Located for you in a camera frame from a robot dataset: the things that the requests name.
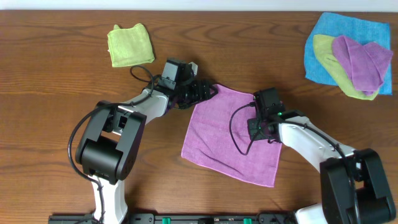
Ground purple cloth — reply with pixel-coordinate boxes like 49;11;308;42
181;85;282;187
332;35;393;96

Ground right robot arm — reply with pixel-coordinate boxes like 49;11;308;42
248;110;397;224

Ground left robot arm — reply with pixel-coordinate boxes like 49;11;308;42
67;59;218;223

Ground folded green cloth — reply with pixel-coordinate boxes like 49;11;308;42
107;23;155;68

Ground green cloth in pile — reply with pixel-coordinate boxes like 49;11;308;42
313;34;379;101

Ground purple cloth in pile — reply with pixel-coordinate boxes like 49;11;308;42
332;35;393;96

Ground blue cloth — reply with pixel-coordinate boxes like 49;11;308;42
304;12;392;95

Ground right black cable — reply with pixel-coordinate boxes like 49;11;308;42
228;102;361;224

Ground black cable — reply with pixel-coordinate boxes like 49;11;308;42
67;64;162;224
228;102;361;224

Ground left black cable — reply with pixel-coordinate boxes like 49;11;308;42
67;64;162;224

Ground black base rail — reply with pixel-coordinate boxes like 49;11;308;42
48;212;296;224

